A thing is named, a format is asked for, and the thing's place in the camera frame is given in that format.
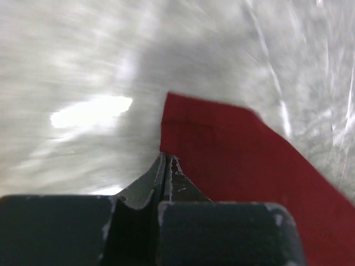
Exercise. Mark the dark red t-shirt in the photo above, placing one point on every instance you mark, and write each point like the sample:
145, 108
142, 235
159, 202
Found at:
230, 154

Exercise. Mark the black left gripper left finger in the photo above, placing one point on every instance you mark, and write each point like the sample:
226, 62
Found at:
84, 229

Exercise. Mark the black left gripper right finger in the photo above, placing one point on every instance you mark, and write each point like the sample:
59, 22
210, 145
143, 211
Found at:
193, 230

